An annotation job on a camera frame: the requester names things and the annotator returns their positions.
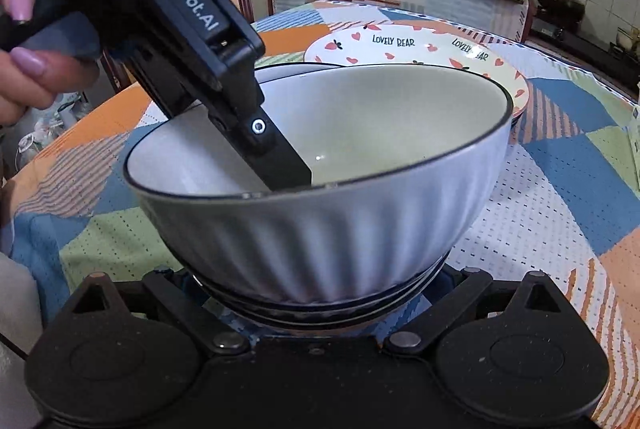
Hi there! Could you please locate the patchwork checked tablecloth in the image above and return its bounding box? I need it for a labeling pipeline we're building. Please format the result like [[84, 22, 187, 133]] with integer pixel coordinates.
[[0, 0, 640, 429]]

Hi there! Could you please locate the metal pot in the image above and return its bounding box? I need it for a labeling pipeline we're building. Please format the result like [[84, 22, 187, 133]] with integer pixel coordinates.
[[615, 26, 640, 54]]

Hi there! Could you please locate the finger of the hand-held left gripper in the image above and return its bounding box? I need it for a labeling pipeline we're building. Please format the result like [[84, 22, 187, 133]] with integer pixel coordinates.
[[207, 101, 313, 193]]

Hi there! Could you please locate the white rabbit carrot print plate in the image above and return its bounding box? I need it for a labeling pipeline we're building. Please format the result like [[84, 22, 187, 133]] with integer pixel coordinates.
[[304, 20, 530, 120]]

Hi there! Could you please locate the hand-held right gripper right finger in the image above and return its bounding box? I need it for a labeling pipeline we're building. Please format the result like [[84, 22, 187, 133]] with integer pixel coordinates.
[[387, 265, 576, 357]]

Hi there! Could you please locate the person's left hand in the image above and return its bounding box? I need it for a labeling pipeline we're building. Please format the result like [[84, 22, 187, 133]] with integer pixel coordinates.
[[0, 0, 102, 128]]

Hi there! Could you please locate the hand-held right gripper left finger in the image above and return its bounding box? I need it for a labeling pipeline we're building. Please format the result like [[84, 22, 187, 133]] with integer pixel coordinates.
[[60, 270, 251, 357]]

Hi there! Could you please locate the black gas stove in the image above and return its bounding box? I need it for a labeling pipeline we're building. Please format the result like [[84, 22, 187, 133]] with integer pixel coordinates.
[[530, 11, 640, 90]]

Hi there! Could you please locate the pile of clear glassware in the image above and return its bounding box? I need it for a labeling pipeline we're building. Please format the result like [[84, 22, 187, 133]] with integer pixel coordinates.
[[10, 91, 98, 170]]

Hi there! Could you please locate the white ribbed bowl dark rim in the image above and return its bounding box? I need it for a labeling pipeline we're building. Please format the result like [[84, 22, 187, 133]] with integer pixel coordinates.
[[192, 63, 448, 332], [122, 63, 515, 305]]

